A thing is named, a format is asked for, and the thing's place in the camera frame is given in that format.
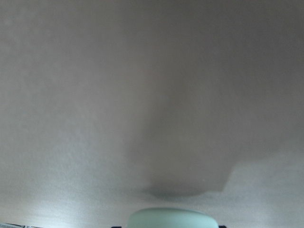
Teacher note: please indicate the mint green cup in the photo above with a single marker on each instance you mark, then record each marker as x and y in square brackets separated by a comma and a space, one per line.
[170, 218]

